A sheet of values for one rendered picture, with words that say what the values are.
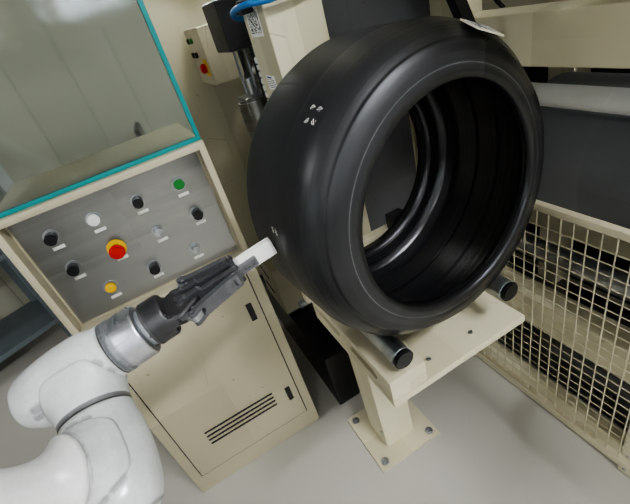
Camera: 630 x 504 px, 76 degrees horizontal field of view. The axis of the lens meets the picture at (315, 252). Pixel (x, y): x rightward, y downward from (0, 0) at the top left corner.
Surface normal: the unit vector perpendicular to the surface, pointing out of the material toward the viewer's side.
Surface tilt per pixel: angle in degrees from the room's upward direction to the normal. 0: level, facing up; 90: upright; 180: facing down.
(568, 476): 0
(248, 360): 90
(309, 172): 65
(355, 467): 0
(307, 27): 90
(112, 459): 53
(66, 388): 35
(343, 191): 83
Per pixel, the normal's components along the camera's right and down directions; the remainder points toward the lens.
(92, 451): 0.55, -0.74
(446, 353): -0.26, -0.81
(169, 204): 0.44, 0.39
